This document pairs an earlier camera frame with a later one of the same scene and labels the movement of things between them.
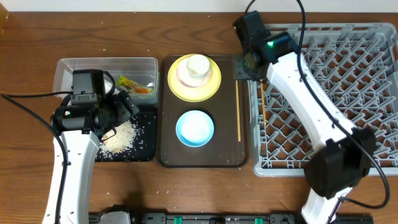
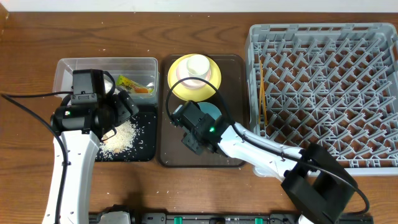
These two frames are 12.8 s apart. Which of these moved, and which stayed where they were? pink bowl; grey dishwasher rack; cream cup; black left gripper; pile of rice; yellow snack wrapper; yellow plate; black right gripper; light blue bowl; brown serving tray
Moved: light blue bowl; black right gripper
Stayed: grey dishwasher rack; black left gripper; pile of rice; yellow snack wrapper; pink bowl; cream cup; brown serving tray; yellow plate
